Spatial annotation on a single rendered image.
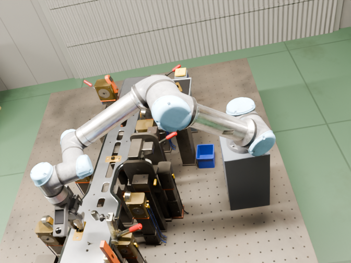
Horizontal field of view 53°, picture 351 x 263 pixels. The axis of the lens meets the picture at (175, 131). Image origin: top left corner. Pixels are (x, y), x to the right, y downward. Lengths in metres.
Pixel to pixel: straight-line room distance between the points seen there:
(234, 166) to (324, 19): 3.02
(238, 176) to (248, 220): 0.29
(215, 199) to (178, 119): 0.89
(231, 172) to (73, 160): 0.73
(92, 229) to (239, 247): 0.69
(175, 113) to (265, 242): 0.91
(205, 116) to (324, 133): 2.12
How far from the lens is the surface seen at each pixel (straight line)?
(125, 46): 4.14
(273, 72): 3.86
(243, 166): 1.60
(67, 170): 1.23
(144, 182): 1.52
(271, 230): 1.82
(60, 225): 1.35
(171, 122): 1.11
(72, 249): 1.62
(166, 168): 1.60
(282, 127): 3.24
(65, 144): 1.32
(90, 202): 1.71
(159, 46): 4.12
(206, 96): 2.51
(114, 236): 1.45
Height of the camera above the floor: 2.29
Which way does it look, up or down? 44 degrees down
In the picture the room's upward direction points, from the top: 15 degrees counter-clockwise
